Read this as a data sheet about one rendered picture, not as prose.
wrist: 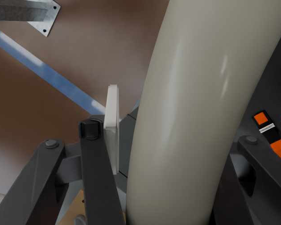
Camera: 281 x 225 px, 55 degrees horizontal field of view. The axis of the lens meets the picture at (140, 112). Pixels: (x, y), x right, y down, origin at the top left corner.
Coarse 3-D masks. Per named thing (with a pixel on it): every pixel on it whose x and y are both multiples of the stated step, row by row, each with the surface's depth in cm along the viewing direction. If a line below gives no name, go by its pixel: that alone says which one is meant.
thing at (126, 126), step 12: (132, 108) 153; (132, 120) 109; (120, 132) 97; (132, 132) 102; (120, 144) 91; (120, 156) 86; (120, 168) 81; (120, 180) 77; (72, 192) 80; (120, 192) 74; (60, 216) 84
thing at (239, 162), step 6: (234, 144) 14; (234, 150) 13; (234, 156) 13; (240, 156) 13; (234, 162) 13; (240, 162) 13; (246, 162) 13; (240, 168) 13; (246, 168) 13; (252, 168) 13; (240, 174) 13; (246, 174) 13; (252, 174) 13
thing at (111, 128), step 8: (112, 88) 19; (112, 96) 18; (112, 104) 16; (112, 112) 15; (104, 120) 15; (112, 120) 14; (104, 128) 14; (112, 128) 14; (104, 136) 14; (112, 136) 14; (112, 144) 14; (112, 152) 14; (112, 160) 14; (112, 168) 15
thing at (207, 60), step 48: (192, 0) 6; (240, 0) 6; (192, 48) 6; (240, 48) 6; (144, 96) 8; (192, 96) 6; (240, 96) 7; (144, 144) 8; (192, 144) 7; (144, 192) 8; (192, 192) 8
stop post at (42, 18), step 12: (0, 0) 125; (12, 0) 133; (24, 0) 142; (36, 0) 153; (48, 0) 150; (0, 12) 124; (12, 12) 131; (24, 12) 137; (36, 12) 145; (48, 12) 153; (36, 24) 157; (48, 24) 155
